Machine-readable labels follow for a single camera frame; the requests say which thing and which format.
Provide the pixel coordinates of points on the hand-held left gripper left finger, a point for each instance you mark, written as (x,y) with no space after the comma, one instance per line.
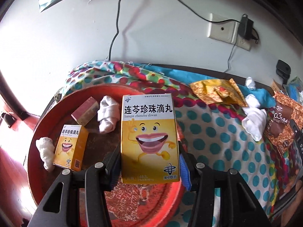
(113,171)

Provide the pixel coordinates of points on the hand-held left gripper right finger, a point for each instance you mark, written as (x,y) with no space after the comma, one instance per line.
(185,173)

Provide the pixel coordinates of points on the brown snack bag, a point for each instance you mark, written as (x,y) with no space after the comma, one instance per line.
(281,123)

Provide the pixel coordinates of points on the red round tray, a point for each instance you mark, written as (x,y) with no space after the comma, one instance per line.
(142,201)

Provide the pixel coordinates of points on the large yellow medicine box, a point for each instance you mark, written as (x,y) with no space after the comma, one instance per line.
(149,141)

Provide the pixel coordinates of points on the small yellow medicine box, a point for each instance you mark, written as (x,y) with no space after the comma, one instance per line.
(69,144)

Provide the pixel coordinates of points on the ribbed white sock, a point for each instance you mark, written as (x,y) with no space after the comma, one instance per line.
(106,114)

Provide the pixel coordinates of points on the red medicine box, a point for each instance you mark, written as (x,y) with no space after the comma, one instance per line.
(85,111)

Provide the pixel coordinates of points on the plastic white balls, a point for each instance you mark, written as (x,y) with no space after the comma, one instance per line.
(250,83)

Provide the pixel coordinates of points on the gold foil packet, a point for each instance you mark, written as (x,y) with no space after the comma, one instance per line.
(220,92)

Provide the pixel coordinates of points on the polka dot cloth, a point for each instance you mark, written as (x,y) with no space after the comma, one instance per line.
(224,146)

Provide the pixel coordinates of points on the black power adapter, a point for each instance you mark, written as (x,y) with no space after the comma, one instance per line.
(247,27)

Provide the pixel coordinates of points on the white wall socket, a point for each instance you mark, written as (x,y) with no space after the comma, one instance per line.
(245,45)

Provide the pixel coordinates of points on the white wall plate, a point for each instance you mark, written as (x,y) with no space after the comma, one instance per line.
(222,28)

